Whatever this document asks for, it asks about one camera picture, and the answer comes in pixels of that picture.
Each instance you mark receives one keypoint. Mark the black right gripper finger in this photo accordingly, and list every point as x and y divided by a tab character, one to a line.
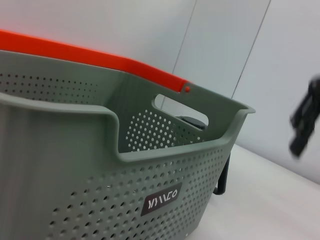
303	125

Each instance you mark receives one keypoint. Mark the grey perforated storage bin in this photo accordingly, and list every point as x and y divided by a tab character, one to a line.
75	150

